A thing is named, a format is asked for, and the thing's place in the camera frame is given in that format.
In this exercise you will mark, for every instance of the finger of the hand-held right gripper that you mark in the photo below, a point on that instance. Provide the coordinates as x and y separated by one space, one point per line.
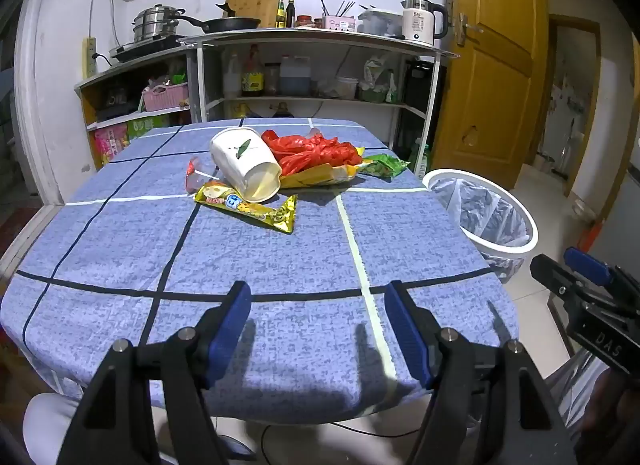
557 282
587 262

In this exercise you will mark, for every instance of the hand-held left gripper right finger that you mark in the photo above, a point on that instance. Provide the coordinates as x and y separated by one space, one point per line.
405 335

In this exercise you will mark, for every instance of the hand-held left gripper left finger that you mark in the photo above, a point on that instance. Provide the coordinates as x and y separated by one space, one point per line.
232 320

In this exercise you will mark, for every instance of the white trash bin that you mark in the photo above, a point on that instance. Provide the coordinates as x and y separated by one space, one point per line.
500 250

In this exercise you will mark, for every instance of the yellow ice cream wrapper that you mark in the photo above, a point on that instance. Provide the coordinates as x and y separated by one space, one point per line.
250 207

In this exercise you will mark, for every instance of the red clear lollipop wrapper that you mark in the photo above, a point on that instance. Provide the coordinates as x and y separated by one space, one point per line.
192 177

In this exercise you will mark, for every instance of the white paper noodle cup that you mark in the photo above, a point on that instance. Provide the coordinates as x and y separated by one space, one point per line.
240 155

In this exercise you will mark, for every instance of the yellow snack bag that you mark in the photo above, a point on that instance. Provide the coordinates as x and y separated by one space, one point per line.
241 111
320 176

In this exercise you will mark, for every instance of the green snack wrapper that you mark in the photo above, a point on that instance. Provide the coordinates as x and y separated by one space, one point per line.
385 165

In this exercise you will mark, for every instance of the red plastic bag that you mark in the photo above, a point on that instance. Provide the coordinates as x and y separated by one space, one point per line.
310 150

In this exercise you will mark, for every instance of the person's right forearm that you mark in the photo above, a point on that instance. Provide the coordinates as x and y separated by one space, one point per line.
615 410

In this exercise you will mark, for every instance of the person's striped clothing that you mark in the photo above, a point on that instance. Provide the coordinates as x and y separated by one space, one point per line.
570 390

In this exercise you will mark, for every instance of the clear bin liner bag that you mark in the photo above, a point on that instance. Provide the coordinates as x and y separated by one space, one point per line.
475 210

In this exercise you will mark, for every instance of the green detergent bottle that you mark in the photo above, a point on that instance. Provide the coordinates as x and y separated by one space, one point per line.
420 160

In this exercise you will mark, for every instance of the white stool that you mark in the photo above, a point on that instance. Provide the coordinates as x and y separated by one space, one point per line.
47 420

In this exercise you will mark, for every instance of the green cardboard box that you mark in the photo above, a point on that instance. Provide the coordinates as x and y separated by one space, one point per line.
147 127

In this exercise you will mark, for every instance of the wooden door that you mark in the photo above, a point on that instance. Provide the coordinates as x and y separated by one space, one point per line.
500 70

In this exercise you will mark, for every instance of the pink cardboard box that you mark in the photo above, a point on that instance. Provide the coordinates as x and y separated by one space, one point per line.
110 145

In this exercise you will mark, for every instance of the dark round bottle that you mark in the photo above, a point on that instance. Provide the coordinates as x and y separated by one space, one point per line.
283 111

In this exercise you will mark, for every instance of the pink plastic basket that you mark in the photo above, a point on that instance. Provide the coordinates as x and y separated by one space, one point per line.
165 99

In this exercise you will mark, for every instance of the white plastic bottle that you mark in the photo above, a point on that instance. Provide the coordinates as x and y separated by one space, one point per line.
232 77

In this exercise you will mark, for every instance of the small dark jar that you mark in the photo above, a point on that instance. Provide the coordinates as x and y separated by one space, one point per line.
272 80

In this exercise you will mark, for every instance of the yellow label oil bottle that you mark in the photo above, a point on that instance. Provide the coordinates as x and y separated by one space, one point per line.
252 77

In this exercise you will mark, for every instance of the large translucent jug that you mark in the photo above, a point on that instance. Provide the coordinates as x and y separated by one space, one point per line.
295 77

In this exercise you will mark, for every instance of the white lidded bowl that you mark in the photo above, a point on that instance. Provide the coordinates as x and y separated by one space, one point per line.
347 87

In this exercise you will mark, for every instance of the green plastic bag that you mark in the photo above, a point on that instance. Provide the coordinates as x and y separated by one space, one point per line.
377 80

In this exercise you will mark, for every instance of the black induction cooker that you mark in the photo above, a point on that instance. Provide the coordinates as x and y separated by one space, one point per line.
145 47

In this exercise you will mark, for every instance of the white metal shelf unit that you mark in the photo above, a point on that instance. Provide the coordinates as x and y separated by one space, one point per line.
310 39

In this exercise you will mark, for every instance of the white electric kettle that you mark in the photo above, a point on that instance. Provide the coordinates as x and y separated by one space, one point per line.
417 20

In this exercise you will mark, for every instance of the black frying pan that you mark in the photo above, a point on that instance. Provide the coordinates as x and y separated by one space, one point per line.
232 22

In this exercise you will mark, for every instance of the yellow power strip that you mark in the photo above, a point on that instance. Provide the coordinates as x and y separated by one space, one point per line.
89 57

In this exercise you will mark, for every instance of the stainless steel pot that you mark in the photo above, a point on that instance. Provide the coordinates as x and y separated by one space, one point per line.
155 25

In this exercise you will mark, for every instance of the red lid jar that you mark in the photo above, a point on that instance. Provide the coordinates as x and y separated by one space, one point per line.
304 21

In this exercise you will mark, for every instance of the green glass bottle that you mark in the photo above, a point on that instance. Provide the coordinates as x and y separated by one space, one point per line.
281 15

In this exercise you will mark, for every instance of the dark sauce bottle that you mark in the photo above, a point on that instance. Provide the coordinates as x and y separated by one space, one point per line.
291 15

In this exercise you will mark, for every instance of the clear plastic container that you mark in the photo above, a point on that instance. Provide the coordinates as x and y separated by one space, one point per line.
380 22

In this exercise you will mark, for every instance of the pink chopstick holder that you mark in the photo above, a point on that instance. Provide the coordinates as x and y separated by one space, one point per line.
337 23

